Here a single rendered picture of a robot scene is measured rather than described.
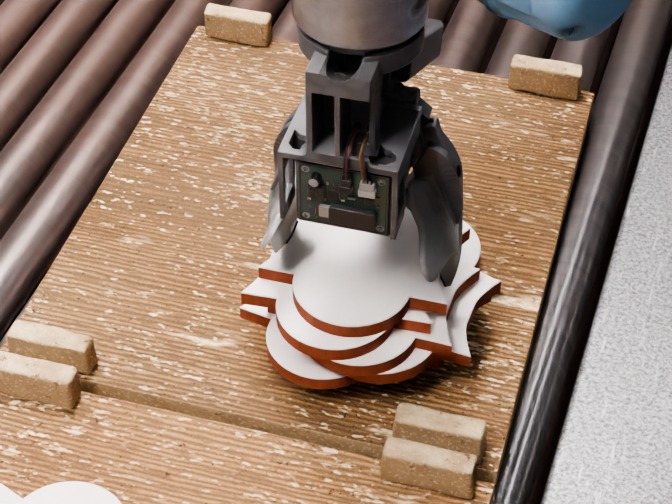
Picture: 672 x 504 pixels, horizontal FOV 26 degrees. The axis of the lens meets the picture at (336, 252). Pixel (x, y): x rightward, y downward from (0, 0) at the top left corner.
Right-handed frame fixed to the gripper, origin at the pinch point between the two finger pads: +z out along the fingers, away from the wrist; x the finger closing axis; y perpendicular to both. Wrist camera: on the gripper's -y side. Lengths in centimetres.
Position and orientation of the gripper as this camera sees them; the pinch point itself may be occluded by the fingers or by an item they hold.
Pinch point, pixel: (365, 253)
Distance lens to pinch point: 96.0
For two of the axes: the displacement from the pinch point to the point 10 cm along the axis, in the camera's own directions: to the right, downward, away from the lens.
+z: 0.0, 7.2, 6.9
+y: -2.6, 6.7, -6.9
